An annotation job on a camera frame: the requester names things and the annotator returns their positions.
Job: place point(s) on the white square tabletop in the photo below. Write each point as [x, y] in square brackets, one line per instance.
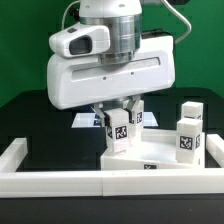
[156, 151]

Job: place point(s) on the white U-shaped obstacle fence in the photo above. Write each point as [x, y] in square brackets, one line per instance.
[15, 184]

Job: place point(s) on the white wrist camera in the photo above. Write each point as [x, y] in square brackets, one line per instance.
[80, 40]

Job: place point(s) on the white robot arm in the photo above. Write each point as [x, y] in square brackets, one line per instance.
[106, 56]

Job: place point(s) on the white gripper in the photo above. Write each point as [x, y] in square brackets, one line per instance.
[84, 80]

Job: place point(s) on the white sheet with fiducial markers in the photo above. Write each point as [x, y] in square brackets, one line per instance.
[90, 120]

